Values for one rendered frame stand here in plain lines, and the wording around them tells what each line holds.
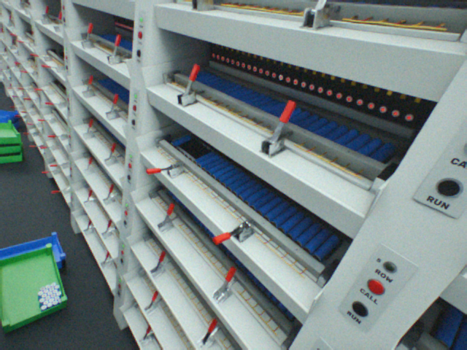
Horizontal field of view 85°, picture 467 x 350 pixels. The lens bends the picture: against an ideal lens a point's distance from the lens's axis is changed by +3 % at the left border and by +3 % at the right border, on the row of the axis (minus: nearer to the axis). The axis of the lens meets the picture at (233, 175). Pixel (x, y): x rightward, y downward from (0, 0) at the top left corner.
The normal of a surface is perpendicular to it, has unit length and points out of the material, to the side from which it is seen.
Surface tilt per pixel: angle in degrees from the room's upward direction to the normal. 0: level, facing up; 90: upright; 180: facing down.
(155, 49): 90
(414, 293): 90
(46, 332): 0
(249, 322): 20
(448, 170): 90
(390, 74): 110
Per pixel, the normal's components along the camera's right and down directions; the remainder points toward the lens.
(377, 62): -0.75, 0.42
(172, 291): 0.00, -0.77
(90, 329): 0.25, -0.87
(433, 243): -0.71, 0.14
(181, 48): 0.66, 0.47
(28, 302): 0.43, -0.70
